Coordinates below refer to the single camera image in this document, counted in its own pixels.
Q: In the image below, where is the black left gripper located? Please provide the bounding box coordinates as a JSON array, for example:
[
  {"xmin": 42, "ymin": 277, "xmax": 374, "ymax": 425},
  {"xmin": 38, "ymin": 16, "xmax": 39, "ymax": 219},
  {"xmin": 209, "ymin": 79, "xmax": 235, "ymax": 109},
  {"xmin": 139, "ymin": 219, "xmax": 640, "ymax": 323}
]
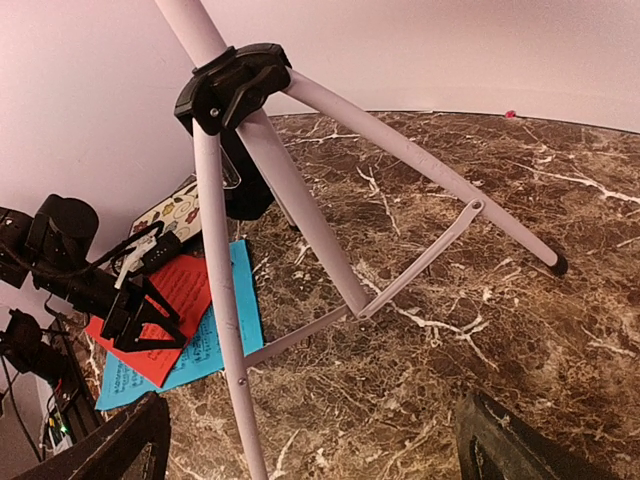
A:
[{"xmin": 100, "ymin": 232, "xmax": 187, "ymax": 353}]

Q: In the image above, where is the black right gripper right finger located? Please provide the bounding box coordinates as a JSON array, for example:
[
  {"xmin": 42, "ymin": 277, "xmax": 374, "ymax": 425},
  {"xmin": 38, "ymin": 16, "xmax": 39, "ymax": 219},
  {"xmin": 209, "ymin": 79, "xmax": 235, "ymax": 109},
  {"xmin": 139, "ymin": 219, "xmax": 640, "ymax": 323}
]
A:
[{"xmin": 455, "ymin": 391, "xmax": 615, "ymax": 479}]

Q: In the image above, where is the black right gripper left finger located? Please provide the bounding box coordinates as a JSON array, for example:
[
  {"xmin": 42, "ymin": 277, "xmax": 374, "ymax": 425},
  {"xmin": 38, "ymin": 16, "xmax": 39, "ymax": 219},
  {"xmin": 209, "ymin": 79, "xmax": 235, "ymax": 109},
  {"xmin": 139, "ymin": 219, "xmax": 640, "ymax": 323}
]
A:
[{"xmin": 17, "ymin": 392, "xmax": 171, "ymax": 479}]

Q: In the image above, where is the black metronome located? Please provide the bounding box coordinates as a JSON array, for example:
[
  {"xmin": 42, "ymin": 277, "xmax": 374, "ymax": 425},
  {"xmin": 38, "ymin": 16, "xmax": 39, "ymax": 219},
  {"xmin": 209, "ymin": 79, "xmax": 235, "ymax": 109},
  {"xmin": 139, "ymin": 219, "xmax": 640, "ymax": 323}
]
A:
[{"xmin": 221, "ymin": 135, "xmax": 274, "ymax": 221}]

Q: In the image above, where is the blue sheet music page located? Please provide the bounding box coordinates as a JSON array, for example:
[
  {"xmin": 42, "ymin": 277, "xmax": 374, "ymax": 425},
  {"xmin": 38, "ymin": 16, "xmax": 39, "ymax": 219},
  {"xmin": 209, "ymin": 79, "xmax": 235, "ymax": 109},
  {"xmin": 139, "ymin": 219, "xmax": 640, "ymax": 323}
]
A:
[{"xmin": 86, "ymin": 240, "xmax": 264, "ymax": 411}]

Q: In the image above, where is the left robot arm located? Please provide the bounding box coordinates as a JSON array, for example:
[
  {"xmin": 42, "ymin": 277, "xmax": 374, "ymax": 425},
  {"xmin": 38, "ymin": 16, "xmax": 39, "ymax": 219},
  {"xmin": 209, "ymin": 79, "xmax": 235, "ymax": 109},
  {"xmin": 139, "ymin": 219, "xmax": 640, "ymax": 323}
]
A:
[{"xmin": 1, "ymin": 194, "xmax": 187, "ymax": 353}]

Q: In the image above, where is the red sheet music page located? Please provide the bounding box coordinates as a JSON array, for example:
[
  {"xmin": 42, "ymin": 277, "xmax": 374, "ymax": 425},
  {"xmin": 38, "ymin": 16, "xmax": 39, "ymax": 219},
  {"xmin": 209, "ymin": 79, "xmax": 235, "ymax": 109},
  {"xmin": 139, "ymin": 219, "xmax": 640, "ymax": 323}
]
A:
[{"xmin": 85, "ymin": 255, "xmax": 211, "ymax": 387}]

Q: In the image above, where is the floral square ceramic tile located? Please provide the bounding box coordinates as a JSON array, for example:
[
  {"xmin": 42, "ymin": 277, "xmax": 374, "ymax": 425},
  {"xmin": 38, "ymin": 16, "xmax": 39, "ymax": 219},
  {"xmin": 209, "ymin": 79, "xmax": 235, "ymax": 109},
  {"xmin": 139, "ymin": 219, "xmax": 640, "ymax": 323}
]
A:
[{"xmin": 130, "ymin": 181, "xmax": 202, "ymax": 242}]

